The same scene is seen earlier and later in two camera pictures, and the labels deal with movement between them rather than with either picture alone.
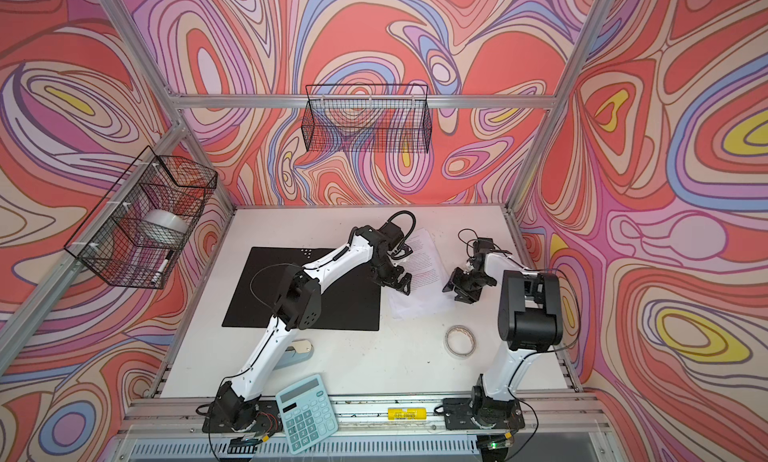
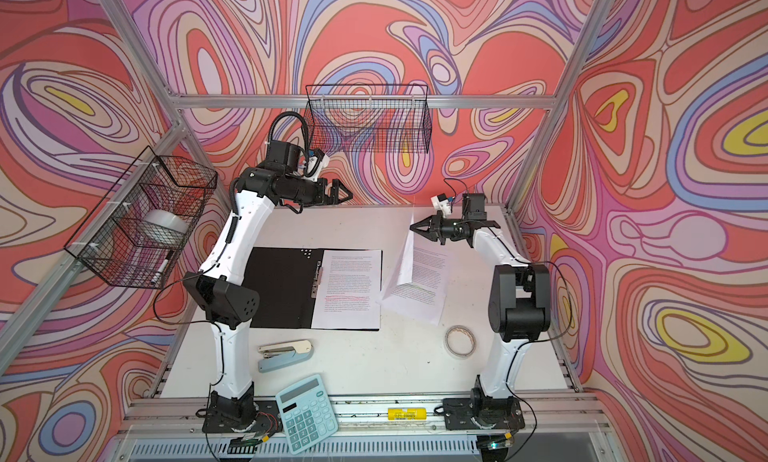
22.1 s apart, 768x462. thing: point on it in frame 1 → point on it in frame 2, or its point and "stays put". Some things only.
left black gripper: x=389 y=282 → x=322 y=197
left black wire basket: x=136 y=234 stays put
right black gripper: x=456 y=279 → x=432 y=232
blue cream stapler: x=298 y=352 stays put
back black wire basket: x=373 y=118 stays put
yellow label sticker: x=406 y=414 stays put
